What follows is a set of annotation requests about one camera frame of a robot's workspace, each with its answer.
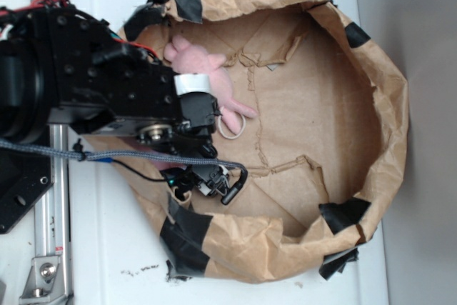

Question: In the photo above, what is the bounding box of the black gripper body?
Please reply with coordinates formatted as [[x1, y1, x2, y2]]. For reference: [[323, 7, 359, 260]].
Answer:
[[71, 42, 229, 205]]

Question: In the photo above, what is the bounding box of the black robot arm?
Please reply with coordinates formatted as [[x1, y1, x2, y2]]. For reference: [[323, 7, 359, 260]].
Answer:
[[1, 0, 230, 196]]

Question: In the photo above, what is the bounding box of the pink plush toy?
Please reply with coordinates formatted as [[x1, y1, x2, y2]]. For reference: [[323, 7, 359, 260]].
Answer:
[[164, 35, 258, 132]]

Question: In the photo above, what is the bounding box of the white elastic loop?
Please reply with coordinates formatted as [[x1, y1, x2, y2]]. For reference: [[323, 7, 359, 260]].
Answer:
[[217, 114, 246, 140]]

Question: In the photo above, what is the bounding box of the brown paper bag basket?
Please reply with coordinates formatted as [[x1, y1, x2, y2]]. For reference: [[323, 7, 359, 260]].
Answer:
[[84, 0, 408, 284]]

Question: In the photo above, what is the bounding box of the grey braided cable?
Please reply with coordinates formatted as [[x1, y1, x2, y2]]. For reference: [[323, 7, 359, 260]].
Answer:
[[0, 139, 249, 206]]

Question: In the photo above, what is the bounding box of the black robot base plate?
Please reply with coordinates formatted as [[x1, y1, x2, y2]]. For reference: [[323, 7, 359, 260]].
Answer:
[[1, 149, 53, 234]]

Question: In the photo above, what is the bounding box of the aluminium extrusion rail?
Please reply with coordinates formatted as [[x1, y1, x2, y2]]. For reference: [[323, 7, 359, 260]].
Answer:
[[18, 0, 74, 305]]

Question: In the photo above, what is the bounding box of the metal corner bracket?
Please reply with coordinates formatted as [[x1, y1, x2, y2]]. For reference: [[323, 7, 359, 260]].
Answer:
[[19, 256, 66, 304]]

